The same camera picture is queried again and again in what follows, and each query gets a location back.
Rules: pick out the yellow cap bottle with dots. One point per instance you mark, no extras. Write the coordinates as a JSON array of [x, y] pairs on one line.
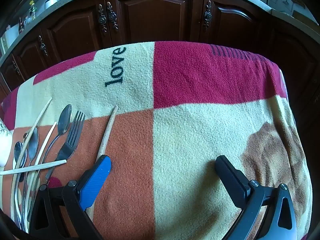
[[32, 8]]

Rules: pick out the metal spoon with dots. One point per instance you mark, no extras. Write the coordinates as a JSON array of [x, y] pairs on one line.
[[33, 145], [65, 120], [18, 152]]

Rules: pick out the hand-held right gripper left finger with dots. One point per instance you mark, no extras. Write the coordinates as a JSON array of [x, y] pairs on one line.
[[97, 177]]

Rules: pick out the dark glass bottle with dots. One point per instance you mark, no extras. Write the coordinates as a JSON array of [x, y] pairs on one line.
[[21, 26]]

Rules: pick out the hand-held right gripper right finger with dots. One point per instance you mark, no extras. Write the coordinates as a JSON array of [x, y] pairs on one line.
[[230, 176]]

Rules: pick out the white cup with blue rim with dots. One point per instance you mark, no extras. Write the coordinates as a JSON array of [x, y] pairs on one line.
[[3, 145]]

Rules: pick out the wooden chopstick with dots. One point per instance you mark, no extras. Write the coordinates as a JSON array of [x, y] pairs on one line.
[[107, 135], [37, 167], [37, 122], [47, 140]]

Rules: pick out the white round container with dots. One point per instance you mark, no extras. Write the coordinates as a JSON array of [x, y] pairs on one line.
[[50, 3]]

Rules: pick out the metal fork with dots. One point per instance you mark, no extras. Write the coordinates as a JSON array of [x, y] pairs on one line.
[[71, 142]]

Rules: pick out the printed patchwork blanket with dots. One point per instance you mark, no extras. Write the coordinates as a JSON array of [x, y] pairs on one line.
[[200, 130]]

